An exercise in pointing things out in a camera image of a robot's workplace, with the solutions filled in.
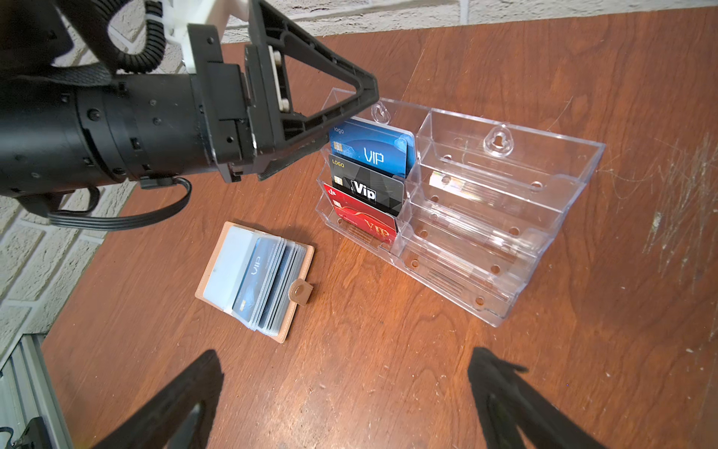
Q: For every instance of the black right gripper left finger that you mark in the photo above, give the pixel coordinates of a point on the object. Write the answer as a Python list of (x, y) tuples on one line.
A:
[(181, 415)]

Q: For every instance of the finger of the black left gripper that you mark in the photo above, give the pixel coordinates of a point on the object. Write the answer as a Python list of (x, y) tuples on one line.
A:
[(292, 157), (275, 123)]

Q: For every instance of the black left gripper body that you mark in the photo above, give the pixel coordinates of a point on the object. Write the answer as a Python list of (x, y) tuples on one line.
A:
[(234, 115)]

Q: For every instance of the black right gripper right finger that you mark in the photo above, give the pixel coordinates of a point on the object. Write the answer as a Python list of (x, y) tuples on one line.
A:
[(510, 410)]

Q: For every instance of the blue credit card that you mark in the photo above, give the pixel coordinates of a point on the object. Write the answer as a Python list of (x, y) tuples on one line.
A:
[(386, 148), (262, 260)]

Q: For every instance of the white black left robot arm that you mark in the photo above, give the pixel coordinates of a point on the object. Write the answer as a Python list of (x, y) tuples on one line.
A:
[(79, 113)]

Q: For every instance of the black VIP card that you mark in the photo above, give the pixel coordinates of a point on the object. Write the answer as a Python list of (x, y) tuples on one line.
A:
[(380, 191)]

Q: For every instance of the red VIP card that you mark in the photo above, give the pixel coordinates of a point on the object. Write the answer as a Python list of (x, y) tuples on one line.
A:
[(380, 225)]

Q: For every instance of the clear acrylic card organizer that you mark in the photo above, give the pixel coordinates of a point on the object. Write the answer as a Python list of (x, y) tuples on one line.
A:
[(483, 202)]

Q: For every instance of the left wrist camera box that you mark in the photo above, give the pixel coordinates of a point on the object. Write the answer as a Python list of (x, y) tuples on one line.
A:
[(179, 14)]

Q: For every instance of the aluminium left frame rail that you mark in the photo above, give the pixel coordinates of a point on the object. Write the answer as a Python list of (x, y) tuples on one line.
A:
[(27, 393)]

